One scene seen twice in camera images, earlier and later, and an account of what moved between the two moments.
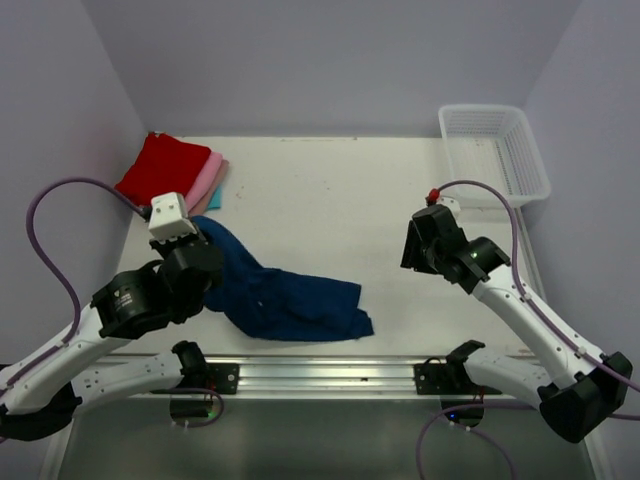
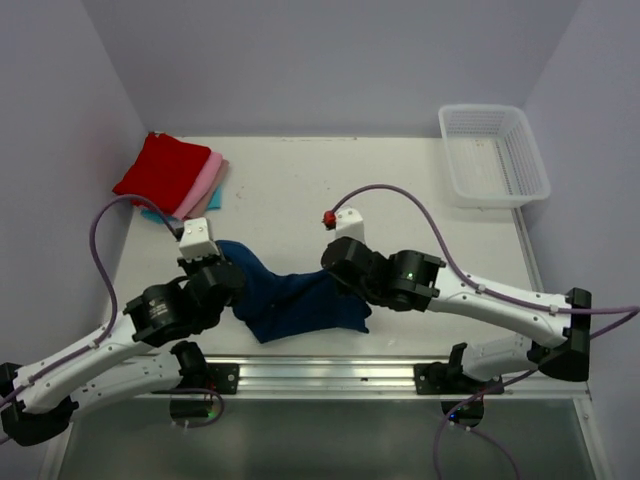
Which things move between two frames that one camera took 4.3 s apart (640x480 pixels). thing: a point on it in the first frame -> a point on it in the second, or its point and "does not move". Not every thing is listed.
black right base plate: (450, 378) does not move
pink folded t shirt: (204, 179) does not move
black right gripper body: (419, 256) -> (368, 293)
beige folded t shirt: (203, 204) does not move
